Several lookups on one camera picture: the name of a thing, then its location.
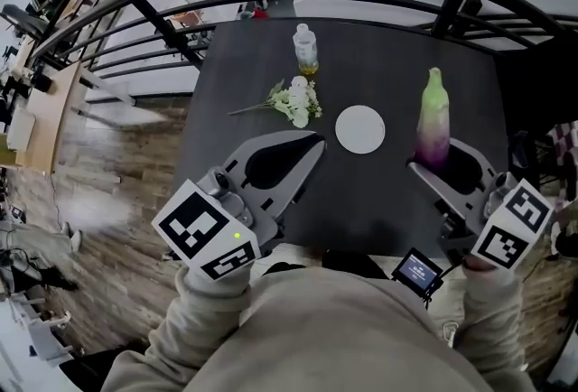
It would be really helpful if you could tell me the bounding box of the person's right forearm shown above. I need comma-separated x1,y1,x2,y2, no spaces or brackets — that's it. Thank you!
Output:
452,254,528,385

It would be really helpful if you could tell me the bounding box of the green purple gradient vase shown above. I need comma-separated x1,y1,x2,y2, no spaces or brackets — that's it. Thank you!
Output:
414,67,452,170

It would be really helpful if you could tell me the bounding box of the person's left forearm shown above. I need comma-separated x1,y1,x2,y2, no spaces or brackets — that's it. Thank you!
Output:
147,266,254,385

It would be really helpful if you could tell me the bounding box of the clear plastic bottle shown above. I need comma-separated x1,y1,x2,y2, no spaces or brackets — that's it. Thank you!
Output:
292,23,320,76

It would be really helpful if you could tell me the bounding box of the white flower bouquet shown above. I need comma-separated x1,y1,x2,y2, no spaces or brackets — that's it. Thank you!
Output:
228,76,324,130

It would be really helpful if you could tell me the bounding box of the round white coaster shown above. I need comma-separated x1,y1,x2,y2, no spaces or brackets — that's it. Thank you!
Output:
334,105,387,155

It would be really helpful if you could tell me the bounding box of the black table top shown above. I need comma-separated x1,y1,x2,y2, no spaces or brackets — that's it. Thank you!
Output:
173,17,511,259

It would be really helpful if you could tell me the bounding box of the person's beige hoodie torso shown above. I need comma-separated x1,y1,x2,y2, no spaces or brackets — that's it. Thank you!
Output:
101,266,536,392

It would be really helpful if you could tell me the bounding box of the small black screen device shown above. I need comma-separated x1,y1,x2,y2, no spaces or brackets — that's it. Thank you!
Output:
390,247,444,297

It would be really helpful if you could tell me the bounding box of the checkered tablecloth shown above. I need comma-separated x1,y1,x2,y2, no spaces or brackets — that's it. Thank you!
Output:
547,121,578,202

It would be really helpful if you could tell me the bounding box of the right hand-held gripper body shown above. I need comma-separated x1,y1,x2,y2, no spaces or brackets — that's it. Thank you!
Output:
435,172,555,272

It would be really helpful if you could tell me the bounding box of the light wooden desk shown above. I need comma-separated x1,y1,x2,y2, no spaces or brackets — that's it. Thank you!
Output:
14,60,88,174

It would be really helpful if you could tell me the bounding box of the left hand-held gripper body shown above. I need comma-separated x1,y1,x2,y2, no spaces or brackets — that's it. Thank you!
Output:
151,167,279,282

